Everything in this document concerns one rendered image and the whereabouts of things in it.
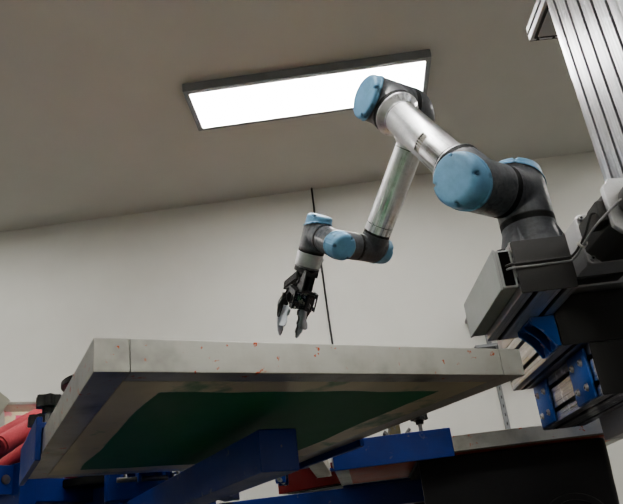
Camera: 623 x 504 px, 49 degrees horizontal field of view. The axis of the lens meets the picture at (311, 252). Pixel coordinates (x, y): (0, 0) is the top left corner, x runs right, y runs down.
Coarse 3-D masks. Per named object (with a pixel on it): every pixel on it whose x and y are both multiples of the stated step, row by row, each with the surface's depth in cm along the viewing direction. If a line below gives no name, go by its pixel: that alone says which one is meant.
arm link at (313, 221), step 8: (312, 216) 190; (320, 216) 190; (304, 224) 192; (312, 224) 190; (320, 224) 190; (328, 224) 191; (304, 232) 192; (312, 232) 189; (304, 240) 192; (304, 248) 191; (312, 248) 191
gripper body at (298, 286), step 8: (304, 272) 191; (312, 272) 193; (304, 280) 190; (312, 280) 194; (288, 288) 197; (296, 288) 194; (304, 288) 194; (312, 288) 193; (288, 296) 196; (296, 296) 193; (304, 296) 192; (312, 296) 193; (296, 304) 192; (304, 304) 193; (312, 304) 193
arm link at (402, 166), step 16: (432, 112) 177; (400, 144) 181; (400, 160) 182; (416, 160) 182; (384, 176) 186; (400, 176) 183; (384, 192) 185; (400, 192) 184; (384, 208) 185; (400, 208) 187; (368, 224) 189; (384, 224) 186; (368, 240) 188; (384, 240) 188; (368, 256) 188; (384, 256) 190
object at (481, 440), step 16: (480, 432) 172; (496, 432) 172; (512, 432) 172; (528, 432) 171; (544, 432) 171; (560, 432) 171; (576, 432) 170; (592, 432) 170; (464, 448) 171; (480, 448) 171; (384, 480) 224
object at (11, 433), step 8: (24, 416) 192; (8, 424) 187; (16, 424) 188; (24, 424) 177; (0, 432) 184; (8, 432) 173; (16, 432) 174; (24, 432) 175; (0, 440) 170; (8, 440) 171; (16, 440) 173; (24, 440) 175; (0, 448) 171; (8, 448) 171; (16, 448) 214; (0, 456) 202; (8, 456) 213; (16, 456) 212; (0, 464) 212; (8, 464) 212; (176, 472) 165
